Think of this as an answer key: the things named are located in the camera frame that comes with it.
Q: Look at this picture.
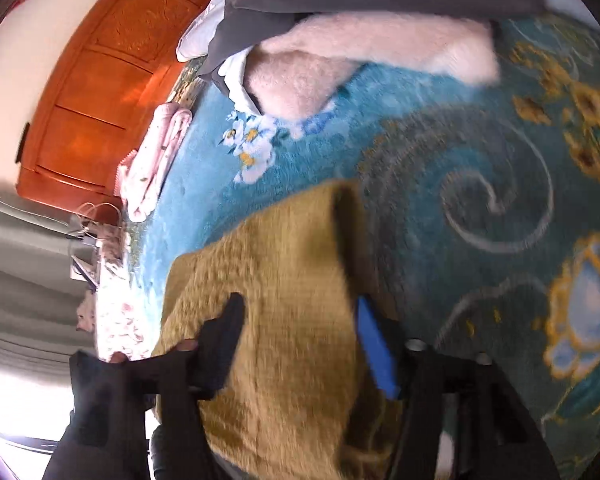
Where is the olive green knit sweater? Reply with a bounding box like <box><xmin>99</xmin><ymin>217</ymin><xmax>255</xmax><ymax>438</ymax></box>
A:
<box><xmin>156</xmin><ymin>180</ymin><xmax>401</xmax><ymax>479</ymax></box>

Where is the floral bedside cloth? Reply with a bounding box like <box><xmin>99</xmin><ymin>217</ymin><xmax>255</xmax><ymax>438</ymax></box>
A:
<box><xmin>69</xmin><ymin>223</ymin><xmax>154</xmax><ymax>360</ymax></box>

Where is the grey curtain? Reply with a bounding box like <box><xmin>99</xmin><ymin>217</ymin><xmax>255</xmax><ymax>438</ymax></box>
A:
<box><xmin>0</xmin><ymin>194</ymin><xmax>94</xmax><ymax>385</ymax></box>

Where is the teal floral bed blanket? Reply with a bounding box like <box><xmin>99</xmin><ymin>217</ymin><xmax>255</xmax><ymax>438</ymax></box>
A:
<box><xmin>132</xmin><ymin>15</ymin><xmax>600</xmax><ymax>479</ymax></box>

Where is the pink folded garment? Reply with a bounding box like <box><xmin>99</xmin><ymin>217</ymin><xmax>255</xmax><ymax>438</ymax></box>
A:
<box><xmin>114</xmin><ymin>102</ymin><xmax>193</xmax><ymax>223</ymax></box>

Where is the orange wooden headboard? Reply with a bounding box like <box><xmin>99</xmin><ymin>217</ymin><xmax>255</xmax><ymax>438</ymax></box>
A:
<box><xmin>16</xmin><ymin>0</ymin><xmax>210</xmax><ymax>223</ymax></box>

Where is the cream fuzzy garment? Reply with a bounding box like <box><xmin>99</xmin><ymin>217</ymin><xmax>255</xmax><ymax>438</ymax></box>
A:
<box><xmin>244</xmin><ymin>12</ymin><xmax>500</xmax><ymax>122</ymax></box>

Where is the light blue floral quilt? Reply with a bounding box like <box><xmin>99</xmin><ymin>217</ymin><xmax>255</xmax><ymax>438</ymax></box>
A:
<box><xmin>175</xmin><ymin>0</ymin><xmax>225</xmax><ymax>62</ymax></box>

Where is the white charging cable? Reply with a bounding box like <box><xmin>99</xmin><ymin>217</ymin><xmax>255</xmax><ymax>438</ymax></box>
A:
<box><xmin>69</xmin><ymin>200</ymin><xmax>127</xmax><ymax>241</ymax></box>

